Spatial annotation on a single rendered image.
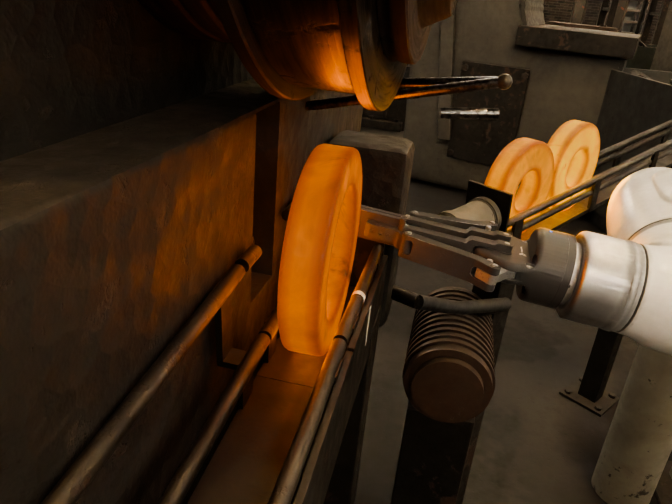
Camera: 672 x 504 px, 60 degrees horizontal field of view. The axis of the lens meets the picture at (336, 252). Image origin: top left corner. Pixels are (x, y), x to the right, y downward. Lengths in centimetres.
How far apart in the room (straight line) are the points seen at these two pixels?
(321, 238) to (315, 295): 4
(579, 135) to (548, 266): 49
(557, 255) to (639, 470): 90
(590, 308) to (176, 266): 38
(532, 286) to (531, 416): 109
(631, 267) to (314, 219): 30
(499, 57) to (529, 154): 224
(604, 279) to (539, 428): 107
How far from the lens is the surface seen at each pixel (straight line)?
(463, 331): 86
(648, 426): 136
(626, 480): 144
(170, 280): 36
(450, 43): 317
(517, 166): 89
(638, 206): 73
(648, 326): 61
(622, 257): 59
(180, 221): 36
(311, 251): 42
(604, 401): 179
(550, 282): 58
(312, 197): 43
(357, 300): 51
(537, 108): 313
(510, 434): 157
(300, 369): 51
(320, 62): 36
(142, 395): 34
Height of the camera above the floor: 96
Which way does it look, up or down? 24 degrees down
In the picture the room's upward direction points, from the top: 6 degrees clockwise
